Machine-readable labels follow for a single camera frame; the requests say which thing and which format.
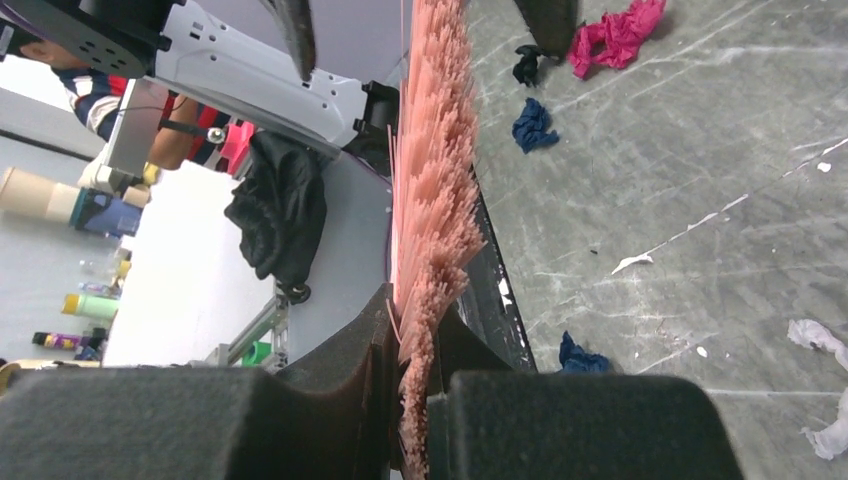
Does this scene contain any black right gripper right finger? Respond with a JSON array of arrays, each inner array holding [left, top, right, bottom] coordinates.
[[427, 310, 743, 479]]

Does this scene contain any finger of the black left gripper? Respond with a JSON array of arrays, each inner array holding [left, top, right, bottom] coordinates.
[[260, 0, 317, 81]]

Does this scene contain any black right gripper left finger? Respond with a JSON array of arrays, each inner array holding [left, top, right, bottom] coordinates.
[[1, 285, 396, 479]]

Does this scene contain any pink hand brush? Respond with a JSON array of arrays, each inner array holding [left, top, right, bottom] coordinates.
[[390, 1, 485, 479]]

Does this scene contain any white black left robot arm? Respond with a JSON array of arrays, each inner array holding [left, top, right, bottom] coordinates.
[[1, 1, 399, 163]]

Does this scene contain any dark blue scrap centre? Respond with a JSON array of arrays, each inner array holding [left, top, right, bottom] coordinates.
[[558, 331, 612, 374]]

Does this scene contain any dark blue scrap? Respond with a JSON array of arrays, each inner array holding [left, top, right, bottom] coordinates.
[[558, 331, 612, 374], [511, 98, 560, 154]]

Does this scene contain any person in striped shirt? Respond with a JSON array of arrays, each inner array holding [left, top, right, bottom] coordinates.
[[19, 38, 233, 172]]

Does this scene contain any black cloth bag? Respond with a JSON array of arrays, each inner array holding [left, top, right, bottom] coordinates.
[[224, 131, 327, 305]]

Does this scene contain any black paper scrap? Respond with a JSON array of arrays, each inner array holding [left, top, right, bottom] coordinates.
[[512, 44, 545, 88]]

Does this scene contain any dark blue scrap left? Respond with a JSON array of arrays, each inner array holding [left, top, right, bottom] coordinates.
[[511, 98, 560, 154]]

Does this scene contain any magenta paper scrap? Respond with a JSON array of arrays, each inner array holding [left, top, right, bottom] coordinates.
[[567, 0, 667, 80]]

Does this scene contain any white torn paper scrap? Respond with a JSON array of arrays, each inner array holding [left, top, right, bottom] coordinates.
[[786, 319, 848, 462]]

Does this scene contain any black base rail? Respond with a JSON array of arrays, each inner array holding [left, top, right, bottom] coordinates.
[[457, 195, 537, 372]]

